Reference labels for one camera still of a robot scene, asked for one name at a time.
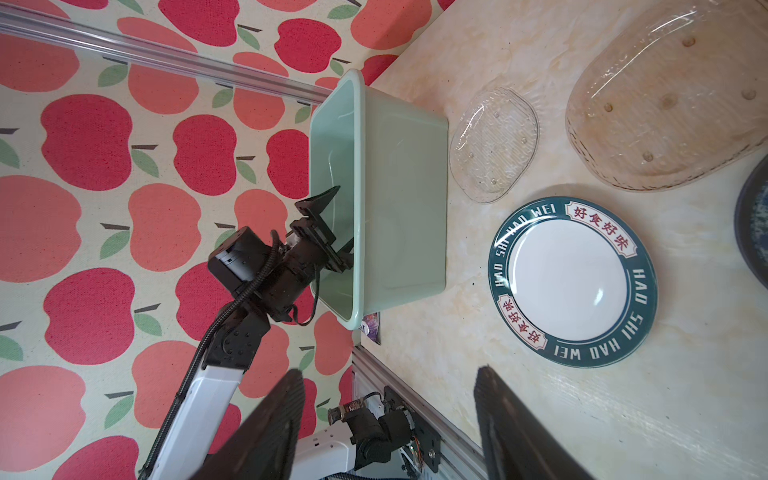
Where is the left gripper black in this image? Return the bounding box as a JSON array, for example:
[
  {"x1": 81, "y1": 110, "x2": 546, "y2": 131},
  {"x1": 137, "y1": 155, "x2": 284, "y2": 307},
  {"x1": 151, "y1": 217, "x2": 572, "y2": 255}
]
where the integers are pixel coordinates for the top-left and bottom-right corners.
[{"x1": 283, "y1": 186, "x2": 354, "y2": 287}]

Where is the left aluminium frame post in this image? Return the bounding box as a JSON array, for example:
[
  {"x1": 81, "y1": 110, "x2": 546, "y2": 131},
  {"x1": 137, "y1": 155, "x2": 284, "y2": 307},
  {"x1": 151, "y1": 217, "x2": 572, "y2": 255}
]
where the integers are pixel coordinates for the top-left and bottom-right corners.
[{"x1": 1, "y1": 4, "x2": 331, "y2": 105}]

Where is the purple candy bag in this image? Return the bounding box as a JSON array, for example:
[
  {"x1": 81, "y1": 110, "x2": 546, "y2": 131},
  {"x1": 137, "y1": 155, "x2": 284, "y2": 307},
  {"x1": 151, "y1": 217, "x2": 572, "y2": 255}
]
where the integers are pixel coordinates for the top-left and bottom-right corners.
[{"x1": 361, "y1": 312, "x2": 381, "y2": 345}]

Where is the clear glass plate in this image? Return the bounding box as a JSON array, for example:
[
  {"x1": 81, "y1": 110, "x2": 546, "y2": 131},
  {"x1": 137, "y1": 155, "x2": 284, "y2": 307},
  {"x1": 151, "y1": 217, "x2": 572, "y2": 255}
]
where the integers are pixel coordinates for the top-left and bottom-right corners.
[{"x1": 449, "y1": 88, "x2": 540, "y2": 203}]

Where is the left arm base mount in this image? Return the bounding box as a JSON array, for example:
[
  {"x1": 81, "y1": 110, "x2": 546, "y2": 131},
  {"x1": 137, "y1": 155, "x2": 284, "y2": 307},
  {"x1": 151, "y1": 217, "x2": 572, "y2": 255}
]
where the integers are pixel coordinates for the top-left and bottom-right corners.
[{"x1": 384, "y1": 386, "x2": 442, "y2": 479}]

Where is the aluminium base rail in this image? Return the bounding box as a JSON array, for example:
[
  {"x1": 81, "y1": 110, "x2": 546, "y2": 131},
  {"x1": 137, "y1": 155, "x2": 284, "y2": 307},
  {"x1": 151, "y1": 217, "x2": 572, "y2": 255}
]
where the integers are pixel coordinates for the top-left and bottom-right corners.
[{"x1": 352, "y1": 346, "x2": 488, "y2": 479}]

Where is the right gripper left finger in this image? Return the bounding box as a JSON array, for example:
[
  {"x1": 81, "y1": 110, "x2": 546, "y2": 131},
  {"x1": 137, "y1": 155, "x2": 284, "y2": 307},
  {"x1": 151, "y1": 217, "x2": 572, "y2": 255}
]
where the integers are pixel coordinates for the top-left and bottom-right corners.
[{"x1": 193, "y1": 369, "x2": 305, "y2": 480}]

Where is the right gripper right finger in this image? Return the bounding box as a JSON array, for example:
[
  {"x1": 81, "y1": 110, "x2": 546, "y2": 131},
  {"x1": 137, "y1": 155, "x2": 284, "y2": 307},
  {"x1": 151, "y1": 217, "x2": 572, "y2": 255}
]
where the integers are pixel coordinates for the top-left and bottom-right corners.
[{"x1": 474, "y1": 366, "x2": 591, "y2": 480}]

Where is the green rim plate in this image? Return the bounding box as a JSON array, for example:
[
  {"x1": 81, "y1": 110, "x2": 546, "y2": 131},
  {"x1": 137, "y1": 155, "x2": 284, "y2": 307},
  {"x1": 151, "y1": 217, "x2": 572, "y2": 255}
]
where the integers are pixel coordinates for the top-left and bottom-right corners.
[{"x1": 487, "y1": 196, "x2": 659, "y2": 368}]

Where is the mint green plastic bin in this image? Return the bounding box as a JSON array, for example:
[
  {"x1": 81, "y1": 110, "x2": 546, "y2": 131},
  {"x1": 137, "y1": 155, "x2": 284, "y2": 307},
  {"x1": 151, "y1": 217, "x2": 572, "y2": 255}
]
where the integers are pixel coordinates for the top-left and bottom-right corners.
[{"x1": 309, "y1": 70, "x2": 449, "y2": 331}]

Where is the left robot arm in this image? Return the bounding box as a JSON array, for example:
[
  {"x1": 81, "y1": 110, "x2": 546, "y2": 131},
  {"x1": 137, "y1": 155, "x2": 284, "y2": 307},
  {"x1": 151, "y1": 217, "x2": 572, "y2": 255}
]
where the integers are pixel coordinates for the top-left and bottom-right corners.
[{"x1": 139, "y1": 186, "x2": 354, "y2": 479}]

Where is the brown tinted glass plate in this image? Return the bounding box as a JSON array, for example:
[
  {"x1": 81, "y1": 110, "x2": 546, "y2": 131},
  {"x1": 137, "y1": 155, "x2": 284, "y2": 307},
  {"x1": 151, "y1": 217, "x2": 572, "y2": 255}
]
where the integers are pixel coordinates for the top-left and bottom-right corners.
[{"x1": 565, "y1": 1, "x2": 767, "y2": 192}]

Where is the blue floral ceramic plate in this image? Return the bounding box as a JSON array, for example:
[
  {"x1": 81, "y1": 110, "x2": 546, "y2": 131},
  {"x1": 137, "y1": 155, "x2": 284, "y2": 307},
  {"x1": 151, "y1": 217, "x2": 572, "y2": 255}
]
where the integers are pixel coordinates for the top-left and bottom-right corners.
[{"x1": 734, "y1": 157, "x2": 767, "y2": 287}]

